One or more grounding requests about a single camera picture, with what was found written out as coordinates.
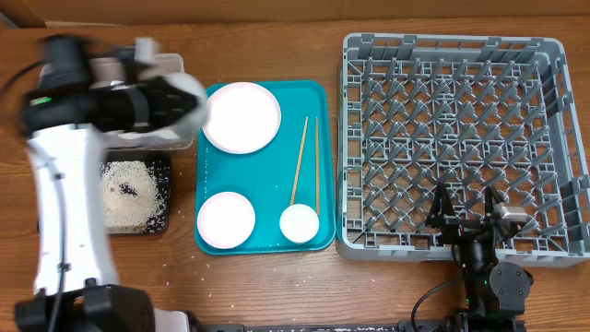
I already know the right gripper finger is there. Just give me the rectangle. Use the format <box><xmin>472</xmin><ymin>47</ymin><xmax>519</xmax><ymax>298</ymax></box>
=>
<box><xmin>425</xmin><ymin>183</ymin><xmax>454</xmax><ymax>228</ymax></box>
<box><xmin>485</xmin><ymin>185</ymin><xmax>506</xmax><ymax>217</ymax></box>

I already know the large white plate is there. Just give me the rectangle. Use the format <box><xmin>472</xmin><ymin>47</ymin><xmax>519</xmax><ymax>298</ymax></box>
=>
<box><xmin>203</xmin><ymin>82</ymin><xmax>282</xmax><ymax>154</ymax></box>

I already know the cooked rice pile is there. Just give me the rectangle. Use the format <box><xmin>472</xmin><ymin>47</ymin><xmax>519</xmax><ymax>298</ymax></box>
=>
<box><xmin>100</xmin><ymin>159</ymin><xmax>169</xmax><ymax>234</ymax></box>

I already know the small pink plate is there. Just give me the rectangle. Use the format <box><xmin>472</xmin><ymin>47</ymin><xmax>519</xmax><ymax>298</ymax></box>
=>
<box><xmin>196</xmin><ymin>192</ymin><xmax>256</xmax><ymax>250</ymax></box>

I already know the small white cup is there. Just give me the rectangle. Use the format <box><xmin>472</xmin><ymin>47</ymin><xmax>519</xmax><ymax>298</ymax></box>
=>
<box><xmin>279</xmin><ymin>204</ymin><xmax>320</xmax><ymax>243</ymax></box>

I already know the wooden chopstick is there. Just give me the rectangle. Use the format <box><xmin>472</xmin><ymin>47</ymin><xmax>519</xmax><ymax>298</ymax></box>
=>
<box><xmin>289</xmin><ymin>117</ymin><xmax>309</xmax><ymax>206</ymax></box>
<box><xmin>314</xmin><ymin>117</ymin><xmax>321</xmax><ymax>218</ymax></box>

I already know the grey bowl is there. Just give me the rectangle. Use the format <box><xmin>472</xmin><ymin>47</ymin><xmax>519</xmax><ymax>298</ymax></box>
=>
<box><xmin>158</xmin><ymin>73</ymin><xmax>208</xmax><ymax>141</ymax></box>

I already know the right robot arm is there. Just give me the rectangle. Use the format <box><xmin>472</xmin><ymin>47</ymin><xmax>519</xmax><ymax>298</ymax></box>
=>
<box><xmin>426</xmin><ymin>183</ymin><xmax>534</xmax><ymax>331</ymax></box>

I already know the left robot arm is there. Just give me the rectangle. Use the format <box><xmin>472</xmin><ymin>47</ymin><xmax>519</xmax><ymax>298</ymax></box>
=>
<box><xmin>15</xmin><ymin>34</ymin><xmax>208</xmax><ymax>331</ymax></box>

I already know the clear plastic waste bin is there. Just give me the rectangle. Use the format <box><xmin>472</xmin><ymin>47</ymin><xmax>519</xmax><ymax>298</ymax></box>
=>
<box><xmin>31</xmin><ymin>53</ymin><xmax>195</xmax><ymax>150</ymax></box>

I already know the grey dishwasher rack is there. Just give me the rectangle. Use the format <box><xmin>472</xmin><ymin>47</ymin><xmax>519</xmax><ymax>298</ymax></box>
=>
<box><xmin>336</xmin><ymin>33</ymin><xmax>589</xmax><ymax>267</ymax></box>

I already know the teal plastic serving tray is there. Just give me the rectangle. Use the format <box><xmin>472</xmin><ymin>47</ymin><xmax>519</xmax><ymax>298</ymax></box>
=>
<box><xmin>195</xmin><ymin>80</ymin><xmax>336</xmax><ymax>255</ymax></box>

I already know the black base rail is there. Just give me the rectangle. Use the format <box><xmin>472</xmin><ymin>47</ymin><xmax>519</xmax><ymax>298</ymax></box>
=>
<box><xmin>203</xmin><ymin>320</ymin><xmax>415</xmax><ymax>332</ymax></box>

